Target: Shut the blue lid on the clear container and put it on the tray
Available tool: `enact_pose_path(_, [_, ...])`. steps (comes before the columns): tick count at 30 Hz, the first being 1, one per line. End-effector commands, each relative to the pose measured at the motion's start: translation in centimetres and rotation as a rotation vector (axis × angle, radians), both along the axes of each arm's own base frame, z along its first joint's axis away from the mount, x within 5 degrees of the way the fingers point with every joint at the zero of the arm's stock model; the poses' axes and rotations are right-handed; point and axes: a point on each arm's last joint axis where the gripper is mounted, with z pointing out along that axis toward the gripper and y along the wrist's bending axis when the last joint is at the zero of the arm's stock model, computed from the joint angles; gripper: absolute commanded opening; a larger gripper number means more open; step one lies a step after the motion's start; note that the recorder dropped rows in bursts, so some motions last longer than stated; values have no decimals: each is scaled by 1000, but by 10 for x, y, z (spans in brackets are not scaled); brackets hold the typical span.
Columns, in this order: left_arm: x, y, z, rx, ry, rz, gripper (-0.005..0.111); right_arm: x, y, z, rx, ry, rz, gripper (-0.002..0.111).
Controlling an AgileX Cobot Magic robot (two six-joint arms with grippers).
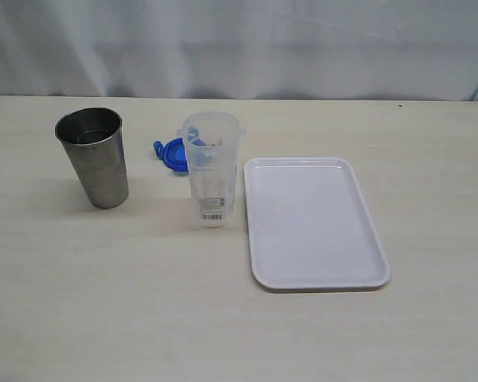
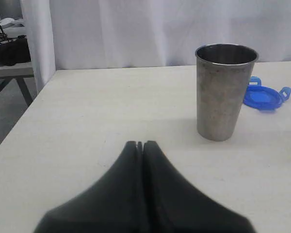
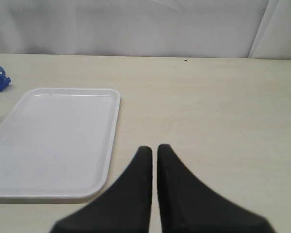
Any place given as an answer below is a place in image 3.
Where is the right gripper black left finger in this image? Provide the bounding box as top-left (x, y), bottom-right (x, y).
top-left (51, 146), bottom-right (152, 233)

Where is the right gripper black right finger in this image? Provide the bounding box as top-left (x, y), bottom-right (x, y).
top-left (157, 144), bottom-right (275, 233)

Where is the white plastic tray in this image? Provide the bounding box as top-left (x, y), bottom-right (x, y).
top-left (0, 88), bottom-right (121, 199)

